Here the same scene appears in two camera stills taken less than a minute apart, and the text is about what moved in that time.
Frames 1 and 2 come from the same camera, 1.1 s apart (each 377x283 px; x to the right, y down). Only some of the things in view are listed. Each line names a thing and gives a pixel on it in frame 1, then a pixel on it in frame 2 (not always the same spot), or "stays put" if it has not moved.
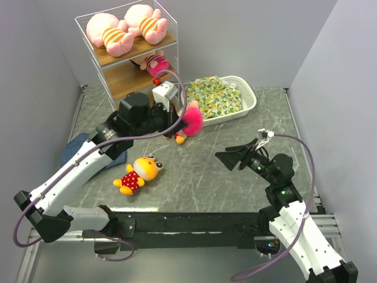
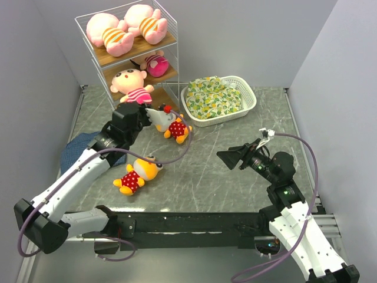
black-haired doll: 192,119 → 131,82
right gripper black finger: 229,159 stays put
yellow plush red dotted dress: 143,169 stays put
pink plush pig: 142,20 stays put
